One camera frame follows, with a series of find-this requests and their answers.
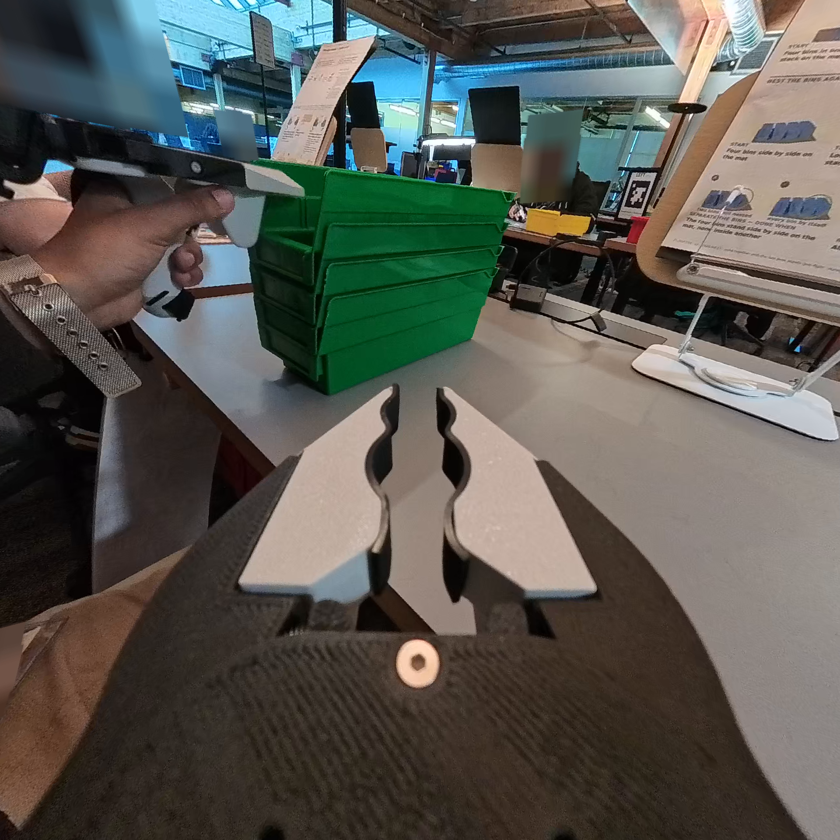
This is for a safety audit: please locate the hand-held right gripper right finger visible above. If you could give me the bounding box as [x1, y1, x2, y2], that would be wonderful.
[436, 386, 599, 603]

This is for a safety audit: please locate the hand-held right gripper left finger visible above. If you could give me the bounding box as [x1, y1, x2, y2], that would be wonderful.
[238, 385, 401, 605]

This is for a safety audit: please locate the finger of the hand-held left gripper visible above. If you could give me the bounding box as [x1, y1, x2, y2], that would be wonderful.
[244, 161, 307, 198]

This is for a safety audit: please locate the person's left hand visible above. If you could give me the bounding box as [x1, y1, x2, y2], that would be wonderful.
[36, 185, 237, 330]

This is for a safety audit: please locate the wooden stand with black panel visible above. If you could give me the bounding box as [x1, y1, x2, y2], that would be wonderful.
[346, 81, 389, 173]
[467, 85, 524, 193]

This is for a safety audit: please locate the beige instruction sheet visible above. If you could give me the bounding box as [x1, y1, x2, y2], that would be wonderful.
[271, 36, 379, 165]

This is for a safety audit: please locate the large yellow bin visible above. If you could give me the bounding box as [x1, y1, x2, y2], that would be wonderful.
[525, 208, 589, 237]

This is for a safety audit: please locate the long wooden table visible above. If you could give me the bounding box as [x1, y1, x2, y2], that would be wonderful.
[502, 223, 642, 309]

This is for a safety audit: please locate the person's tan trouser leg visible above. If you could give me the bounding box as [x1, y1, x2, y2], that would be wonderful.
[0, 548, 193, 829]

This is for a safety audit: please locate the black and white tag sign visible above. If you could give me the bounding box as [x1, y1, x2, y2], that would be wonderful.
[619, 168, 662, 220]

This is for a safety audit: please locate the black floor lamp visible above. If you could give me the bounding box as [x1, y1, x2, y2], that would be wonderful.
[668, 100, 708, 173]

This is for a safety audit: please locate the black cable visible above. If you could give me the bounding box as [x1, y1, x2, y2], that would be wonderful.
[517, 238, 619, 330]

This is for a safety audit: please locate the silver ventilation duct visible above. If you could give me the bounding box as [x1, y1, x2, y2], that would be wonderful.
[626, 0, 770, 68]

